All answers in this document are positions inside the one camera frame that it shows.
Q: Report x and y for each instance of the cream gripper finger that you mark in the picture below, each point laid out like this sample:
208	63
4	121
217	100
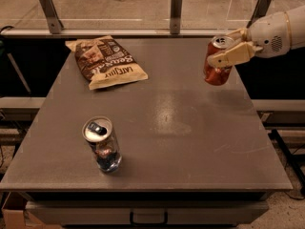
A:
240	33
240	53

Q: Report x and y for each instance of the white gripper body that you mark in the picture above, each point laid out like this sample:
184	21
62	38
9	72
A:
269	35

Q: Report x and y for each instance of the red coke can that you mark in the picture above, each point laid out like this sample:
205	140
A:
216	70

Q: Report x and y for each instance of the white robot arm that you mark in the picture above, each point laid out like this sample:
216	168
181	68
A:
296	19

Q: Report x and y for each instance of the redbull can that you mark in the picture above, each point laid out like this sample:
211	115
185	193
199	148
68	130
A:
99	133

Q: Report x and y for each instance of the brown chip bag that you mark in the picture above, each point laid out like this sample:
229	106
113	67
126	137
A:
105	63

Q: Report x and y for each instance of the cardboard box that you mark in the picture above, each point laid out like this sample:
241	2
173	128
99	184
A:
16	217

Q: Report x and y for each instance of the right metal bracket post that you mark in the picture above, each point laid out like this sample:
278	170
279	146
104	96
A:
260	10

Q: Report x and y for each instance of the metal bracket post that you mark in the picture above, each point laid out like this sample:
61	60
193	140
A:
260	10
54	24
175	16

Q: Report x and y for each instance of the metal rail beam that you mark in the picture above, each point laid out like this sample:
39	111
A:
82	33

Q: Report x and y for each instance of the middle metal bracket post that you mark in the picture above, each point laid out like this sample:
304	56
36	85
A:
175	16

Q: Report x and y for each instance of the left metal bracket post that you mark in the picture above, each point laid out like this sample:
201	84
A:
54	24

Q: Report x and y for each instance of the grey drawer with black handle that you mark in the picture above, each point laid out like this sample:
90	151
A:
147	213

